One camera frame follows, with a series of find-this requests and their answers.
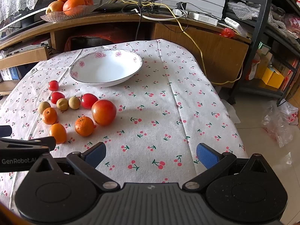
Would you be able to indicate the tan longan fruit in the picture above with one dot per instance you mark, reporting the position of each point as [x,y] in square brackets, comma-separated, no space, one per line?
[74,103]
[62,104]
[42,106]

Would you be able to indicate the white power strip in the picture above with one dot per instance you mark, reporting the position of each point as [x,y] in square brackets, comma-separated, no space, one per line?
[196,16]

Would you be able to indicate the yellow box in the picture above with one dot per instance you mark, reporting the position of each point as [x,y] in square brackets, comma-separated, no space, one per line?
[272,77]

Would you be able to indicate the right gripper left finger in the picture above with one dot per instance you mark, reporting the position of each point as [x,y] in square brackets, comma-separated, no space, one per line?
[84,164]

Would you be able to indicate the large red tomato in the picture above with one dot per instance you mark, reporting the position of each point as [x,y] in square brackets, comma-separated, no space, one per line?
[103,112]

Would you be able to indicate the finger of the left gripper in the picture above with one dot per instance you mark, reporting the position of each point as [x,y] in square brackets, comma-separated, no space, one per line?
[5,131]
[50,142]

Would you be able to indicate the oval orange kumquat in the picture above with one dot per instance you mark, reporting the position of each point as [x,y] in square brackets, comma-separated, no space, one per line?
[58,131]

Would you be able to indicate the large orange front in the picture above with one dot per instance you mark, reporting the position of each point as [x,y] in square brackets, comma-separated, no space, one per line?
[69,6]

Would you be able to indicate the red plastic item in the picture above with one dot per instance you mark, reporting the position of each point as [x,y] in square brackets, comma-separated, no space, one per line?
[228,33]

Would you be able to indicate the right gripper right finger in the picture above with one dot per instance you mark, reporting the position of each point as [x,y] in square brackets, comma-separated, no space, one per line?
[216,165]

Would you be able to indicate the white adapter box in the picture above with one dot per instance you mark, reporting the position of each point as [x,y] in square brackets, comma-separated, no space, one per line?
[235,25]

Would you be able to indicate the yellow red apple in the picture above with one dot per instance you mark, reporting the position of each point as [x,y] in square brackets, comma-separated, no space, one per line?
[55,6]

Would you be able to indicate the small mandarin orange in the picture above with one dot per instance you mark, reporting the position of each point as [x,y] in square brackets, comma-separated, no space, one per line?
[84,126]
[49,116]

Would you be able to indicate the wooden TV cabinet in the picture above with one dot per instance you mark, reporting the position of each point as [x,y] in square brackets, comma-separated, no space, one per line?
[221,57]

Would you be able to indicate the clear plastic bag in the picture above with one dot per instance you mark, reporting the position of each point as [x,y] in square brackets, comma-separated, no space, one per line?
[278,119]

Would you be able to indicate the white floral porcelain bowl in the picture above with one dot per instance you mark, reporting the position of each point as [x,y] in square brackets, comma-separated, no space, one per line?
[106,68]

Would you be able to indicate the cherry print tablecloth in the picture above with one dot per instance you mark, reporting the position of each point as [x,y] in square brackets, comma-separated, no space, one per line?
[162,114]

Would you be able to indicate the red cherry tomato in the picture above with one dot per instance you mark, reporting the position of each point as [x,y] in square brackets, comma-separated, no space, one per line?
[55,96]
[53,85]
[87,100]

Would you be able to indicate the orange fruit behind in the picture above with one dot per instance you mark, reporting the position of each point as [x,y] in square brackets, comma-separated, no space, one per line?
[88,2]

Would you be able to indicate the glass fruit dish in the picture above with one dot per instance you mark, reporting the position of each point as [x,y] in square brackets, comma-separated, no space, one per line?
[77,12]

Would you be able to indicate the black router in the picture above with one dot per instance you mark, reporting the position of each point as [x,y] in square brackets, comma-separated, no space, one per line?
[119,6]

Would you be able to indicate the black metal shelf rack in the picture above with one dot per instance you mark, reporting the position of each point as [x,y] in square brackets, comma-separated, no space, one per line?
[264,33]

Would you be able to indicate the television screen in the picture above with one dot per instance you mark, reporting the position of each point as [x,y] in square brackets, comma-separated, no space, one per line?
[22,19]

